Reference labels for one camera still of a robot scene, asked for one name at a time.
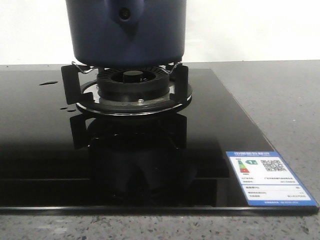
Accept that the dark blue pot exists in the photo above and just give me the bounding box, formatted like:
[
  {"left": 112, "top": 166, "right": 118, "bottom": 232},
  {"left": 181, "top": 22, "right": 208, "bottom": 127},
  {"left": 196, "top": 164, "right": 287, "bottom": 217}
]
[{"left": 65, "top": 0, "right": 187, "bottom": 68}]

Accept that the blue white energy label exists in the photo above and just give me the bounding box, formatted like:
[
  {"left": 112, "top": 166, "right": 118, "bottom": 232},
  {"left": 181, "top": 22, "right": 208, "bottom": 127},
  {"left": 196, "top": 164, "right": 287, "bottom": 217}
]
[{"left": 226, "top": 151, "right": 317, "bottom": 207}]

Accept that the black glass gas stove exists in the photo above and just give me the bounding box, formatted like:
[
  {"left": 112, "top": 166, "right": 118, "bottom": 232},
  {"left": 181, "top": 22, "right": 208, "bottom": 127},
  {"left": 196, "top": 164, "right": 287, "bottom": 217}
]
[{"left": 0, "top": 69, "right": 320, "bottom": 215}]

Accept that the black round gas burner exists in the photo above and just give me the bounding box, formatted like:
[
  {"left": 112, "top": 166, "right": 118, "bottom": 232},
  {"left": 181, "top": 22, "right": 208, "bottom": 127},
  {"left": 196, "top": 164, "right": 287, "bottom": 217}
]
[{"left": 96, "top": 67, "right": 170, "bottom": 102}]

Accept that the black pot support grate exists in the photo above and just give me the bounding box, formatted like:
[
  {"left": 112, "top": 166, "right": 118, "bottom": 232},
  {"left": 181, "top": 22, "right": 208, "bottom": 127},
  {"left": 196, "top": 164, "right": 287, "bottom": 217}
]
[{"left": 61, "top": 62, "right": 192, "bottom": 116}]

